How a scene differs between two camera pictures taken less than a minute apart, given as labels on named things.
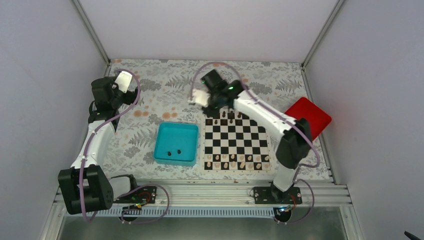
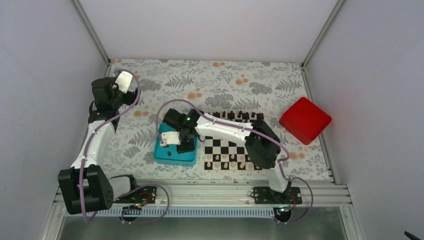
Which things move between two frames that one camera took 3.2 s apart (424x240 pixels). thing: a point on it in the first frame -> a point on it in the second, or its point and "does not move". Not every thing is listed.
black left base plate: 144,195 does not move
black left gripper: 130,99 does not move
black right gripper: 212,113 -> 189,147
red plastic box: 318,120 does not move
